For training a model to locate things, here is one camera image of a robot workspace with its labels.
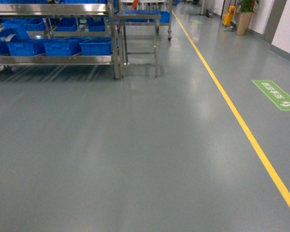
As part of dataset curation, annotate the stainless steel roller shelf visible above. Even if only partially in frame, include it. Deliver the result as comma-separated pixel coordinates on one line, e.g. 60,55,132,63
0,0,121,79

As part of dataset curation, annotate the blue plastic bin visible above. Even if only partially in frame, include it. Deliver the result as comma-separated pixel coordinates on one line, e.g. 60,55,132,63
43,37,86,57
6,38,57,57
80,37,113,56

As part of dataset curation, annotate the steel step stool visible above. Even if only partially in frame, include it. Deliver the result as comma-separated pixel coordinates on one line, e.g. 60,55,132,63
115,10,161,78

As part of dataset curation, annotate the yellow mop bucket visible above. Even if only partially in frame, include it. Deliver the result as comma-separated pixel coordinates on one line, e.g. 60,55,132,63
223,6,235,27

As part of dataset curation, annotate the tan plant pot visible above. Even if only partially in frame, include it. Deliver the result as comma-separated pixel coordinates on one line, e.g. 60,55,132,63
236,12,253,36

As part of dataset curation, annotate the green floor sign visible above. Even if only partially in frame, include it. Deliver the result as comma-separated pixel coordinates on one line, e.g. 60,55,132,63
252,80,290,111

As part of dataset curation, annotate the green potted plant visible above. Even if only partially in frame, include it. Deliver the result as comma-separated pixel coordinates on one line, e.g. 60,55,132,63
236,0,260,13

